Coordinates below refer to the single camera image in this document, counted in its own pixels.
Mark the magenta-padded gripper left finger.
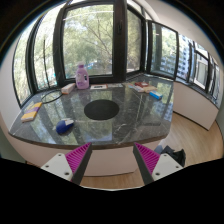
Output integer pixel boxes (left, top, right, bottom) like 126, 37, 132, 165
40, 142, 93, 185

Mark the white card with orange border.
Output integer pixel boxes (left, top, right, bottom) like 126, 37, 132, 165
90, 83, 109, 91

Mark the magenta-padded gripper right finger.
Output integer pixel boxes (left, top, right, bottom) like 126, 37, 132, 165
132, 142, 185, 185

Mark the beige flat box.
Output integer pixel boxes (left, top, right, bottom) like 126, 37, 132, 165
142, 85, 158, 94

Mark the pale flat leaflet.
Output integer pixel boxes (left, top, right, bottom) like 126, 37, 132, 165
107, 83, 124, 89

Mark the round black mouse pad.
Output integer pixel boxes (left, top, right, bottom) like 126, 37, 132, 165
83, 99, 120, 121

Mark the blue small box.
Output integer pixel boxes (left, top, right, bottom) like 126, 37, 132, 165
148, 90, 164, 101

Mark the red flat box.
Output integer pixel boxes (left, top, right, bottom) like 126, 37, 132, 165
134, 81, 150, 89

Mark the orange and white carton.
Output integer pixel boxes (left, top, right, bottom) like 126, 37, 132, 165
60, 82, 77, 95

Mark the blue and white computer mouse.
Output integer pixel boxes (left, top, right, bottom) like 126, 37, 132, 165
55, 118, 75, 135

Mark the black bag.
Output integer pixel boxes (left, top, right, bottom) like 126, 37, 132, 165
160, 145, 187, 167

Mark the purple detergent bottle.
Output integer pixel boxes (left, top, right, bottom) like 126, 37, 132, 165
75, 61, 90, 90

